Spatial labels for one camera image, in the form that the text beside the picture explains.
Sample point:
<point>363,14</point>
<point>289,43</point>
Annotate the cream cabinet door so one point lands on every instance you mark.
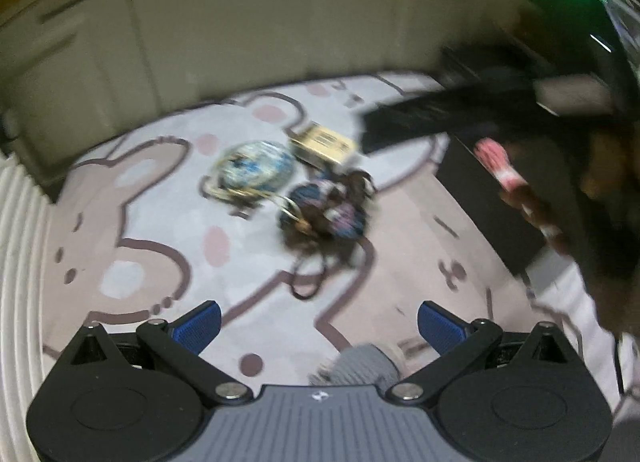
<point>85,77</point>
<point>460,17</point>
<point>260,42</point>

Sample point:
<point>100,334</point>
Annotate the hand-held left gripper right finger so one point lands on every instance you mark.
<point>442,327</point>

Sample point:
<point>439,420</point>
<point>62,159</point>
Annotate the pink white crochet octopus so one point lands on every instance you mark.
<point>500,167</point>

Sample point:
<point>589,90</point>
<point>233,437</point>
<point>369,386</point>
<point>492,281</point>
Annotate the grey crochet toy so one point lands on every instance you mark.
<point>360,364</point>

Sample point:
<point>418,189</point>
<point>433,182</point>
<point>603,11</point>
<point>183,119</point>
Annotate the dark crochet bundle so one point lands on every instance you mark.
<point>325,214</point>

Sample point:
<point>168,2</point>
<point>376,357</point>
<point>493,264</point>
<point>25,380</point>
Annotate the printed bear blanket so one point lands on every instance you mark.
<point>150,222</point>

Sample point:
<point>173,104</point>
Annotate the floral fabric pouch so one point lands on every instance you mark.
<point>255,170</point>

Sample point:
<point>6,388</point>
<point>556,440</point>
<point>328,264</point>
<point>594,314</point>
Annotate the small yellow box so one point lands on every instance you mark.
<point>325,145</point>

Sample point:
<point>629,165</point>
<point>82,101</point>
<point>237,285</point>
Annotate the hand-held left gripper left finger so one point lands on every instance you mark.
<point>196,327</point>

